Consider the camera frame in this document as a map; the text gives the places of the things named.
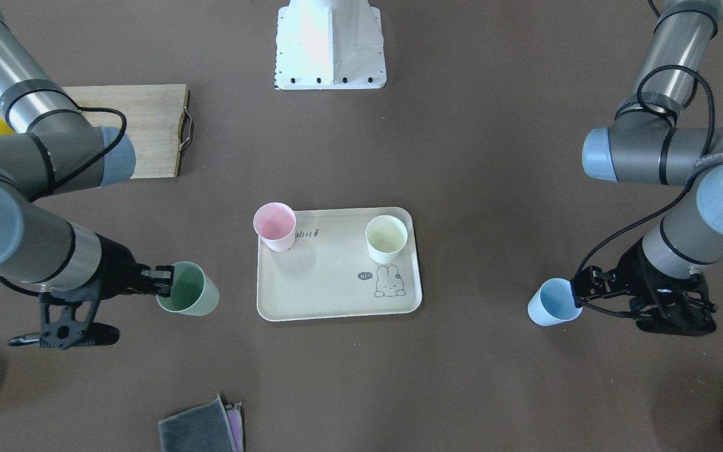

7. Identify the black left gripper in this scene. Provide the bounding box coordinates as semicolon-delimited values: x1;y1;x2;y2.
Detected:
572;239;692;315

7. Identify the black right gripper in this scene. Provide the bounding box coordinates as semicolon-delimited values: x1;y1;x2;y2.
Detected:
92;235;174;301

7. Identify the green cup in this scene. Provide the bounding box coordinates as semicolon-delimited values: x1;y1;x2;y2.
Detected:
156;261;219;316

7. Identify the blue cup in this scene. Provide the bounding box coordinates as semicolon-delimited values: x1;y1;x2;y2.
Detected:
527;278;582;326

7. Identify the pink cup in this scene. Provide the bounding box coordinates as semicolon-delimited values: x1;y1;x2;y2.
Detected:
253;202;297;252

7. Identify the cream white cup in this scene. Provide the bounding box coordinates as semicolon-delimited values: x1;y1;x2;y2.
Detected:
365;215;409;264

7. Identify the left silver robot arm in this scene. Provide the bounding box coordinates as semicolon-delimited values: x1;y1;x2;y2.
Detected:
572;1;723;320

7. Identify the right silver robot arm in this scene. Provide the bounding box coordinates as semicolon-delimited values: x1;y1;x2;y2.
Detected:
0;10;173;304

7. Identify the beige rabbit tray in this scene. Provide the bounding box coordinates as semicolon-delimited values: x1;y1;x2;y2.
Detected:
256;207;424;321

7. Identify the grey folded cloth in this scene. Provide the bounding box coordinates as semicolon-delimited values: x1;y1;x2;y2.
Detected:
158;397;245;451

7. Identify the wooden cutting board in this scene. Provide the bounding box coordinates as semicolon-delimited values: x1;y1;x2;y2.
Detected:
64;85;193;178

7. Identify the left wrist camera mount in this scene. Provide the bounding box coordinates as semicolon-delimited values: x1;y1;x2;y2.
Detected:
635;271;717;336

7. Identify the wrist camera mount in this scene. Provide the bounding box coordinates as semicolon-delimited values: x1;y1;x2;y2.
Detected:
635;271;717;336
8;290;121;350

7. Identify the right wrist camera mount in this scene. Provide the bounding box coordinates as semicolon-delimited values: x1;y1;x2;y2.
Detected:
8;290;121;350

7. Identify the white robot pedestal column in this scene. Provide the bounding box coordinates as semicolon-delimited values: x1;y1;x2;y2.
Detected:
274;1;387;90

